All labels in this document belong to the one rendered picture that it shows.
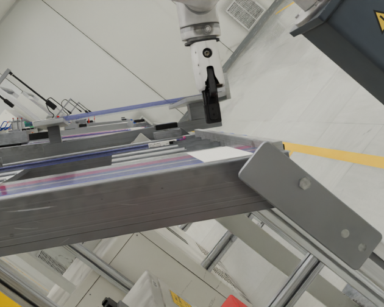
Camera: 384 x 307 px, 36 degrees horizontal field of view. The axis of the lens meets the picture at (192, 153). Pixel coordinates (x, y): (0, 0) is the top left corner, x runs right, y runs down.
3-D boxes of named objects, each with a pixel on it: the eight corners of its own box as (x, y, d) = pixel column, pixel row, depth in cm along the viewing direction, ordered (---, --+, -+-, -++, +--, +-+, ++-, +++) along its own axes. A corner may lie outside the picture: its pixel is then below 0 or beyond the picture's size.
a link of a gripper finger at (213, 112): (219, 89, 121) (224, 122, 122) (216, 90, 124) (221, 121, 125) (204, 92, 121) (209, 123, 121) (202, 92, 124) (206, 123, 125)
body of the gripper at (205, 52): (222, 30, 119) (231, 85, 120) (214, 37, 129) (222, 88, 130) (186, 35, 118) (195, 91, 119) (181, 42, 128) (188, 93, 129)
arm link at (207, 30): (223, 20, 119) (225, 35, 119) (215, 27, 128) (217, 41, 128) (182, 25, 118) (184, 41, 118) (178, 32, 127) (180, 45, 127)
